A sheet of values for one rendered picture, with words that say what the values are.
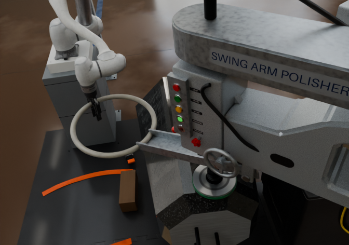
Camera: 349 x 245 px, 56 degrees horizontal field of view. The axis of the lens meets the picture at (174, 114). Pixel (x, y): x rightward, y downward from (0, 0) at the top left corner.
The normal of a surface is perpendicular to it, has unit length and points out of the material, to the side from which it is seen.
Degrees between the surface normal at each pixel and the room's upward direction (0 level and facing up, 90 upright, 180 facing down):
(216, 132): 90
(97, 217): 0
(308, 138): 90
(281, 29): 0
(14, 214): 0
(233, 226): 90
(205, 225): 90
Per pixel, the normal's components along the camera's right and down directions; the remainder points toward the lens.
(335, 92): -0.56, 0.59
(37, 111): -0.10, -0.74
